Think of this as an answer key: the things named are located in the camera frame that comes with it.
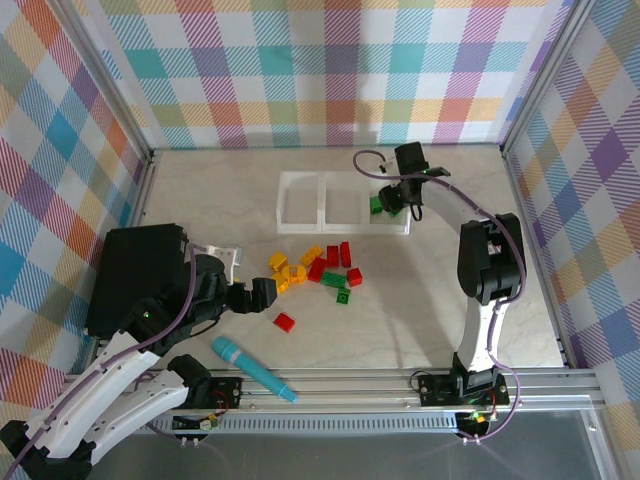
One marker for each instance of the small circuit board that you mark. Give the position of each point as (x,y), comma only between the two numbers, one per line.
(200,424)
(475,417)

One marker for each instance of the yellow lego brick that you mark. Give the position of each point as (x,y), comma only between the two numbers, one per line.
(278,260)
(280,285)
(311,254)

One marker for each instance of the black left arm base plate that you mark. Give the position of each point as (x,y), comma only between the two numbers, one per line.
(227,392)

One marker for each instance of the black zip case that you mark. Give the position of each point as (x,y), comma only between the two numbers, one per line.
(135,260)

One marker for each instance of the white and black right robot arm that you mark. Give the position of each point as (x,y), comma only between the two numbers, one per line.
(480,330)

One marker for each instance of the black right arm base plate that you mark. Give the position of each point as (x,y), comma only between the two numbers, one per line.
(435,390)

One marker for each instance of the aluminium frame cross rail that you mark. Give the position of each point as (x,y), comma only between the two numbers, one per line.
(350,395)

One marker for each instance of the red lego brick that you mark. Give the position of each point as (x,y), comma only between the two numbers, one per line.
(345,253)
(354,277)
(317,270)
(284,322)
(332,253)

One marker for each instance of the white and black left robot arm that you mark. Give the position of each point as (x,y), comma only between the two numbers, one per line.
(150,400)

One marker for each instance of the yellow lego with grey disc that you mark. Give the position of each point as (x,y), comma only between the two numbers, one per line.
(295,273)

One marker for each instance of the teal marker pen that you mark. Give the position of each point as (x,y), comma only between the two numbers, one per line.
(245,365)

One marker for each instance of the aluminium frame corner post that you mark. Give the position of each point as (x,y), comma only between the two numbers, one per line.
(107,75)
(544,75)

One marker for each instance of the perforated metal strip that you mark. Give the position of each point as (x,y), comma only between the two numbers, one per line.
(325,425)

